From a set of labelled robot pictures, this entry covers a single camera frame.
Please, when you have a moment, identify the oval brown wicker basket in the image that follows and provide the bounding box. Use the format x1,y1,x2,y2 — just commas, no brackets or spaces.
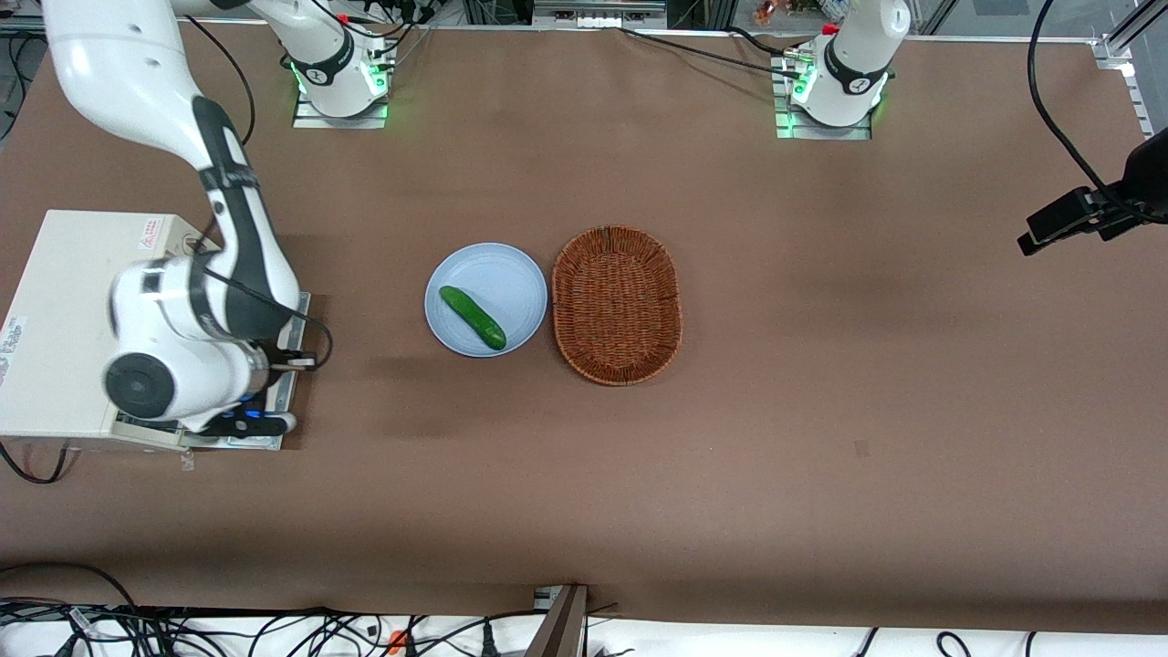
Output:
551,225,684,387

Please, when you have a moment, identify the light blue round plate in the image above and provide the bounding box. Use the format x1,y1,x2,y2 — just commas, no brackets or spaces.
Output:
424,242,549,359

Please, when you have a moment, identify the green cucumber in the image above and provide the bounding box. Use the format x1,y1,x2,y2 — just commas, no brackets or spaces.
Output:
439,286,508,352

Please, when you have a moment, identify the white control box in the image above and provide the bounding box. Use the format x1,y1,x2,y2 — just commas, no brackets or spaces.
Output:
0,210,229,454

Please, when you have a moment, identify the black cable to wrist camera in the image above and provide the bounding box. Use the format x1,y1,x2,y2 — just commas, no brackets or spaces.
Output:
1027,0,1168,225

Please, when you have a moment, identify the aluminium frame profile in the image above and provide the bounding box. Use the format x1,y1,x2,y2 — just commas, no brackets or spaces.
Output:
1090,0,1168,140

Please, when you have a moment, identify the black cable across table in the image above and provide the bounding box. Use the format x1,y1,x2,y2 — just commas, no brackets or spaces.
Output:
619,25,806,76

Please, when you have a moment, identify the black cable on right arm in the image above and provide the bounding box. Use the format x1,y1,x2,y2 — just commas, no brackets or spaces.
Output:
181,13,336,371

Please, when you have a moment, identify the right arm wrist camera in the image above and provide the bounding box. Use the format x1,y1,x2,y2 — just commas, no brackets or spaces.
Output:
196,409,299,441

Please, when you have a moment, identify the black oven power cable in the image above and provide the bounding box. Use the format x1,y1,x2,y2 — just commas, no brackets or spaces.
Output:
0,440,71,485

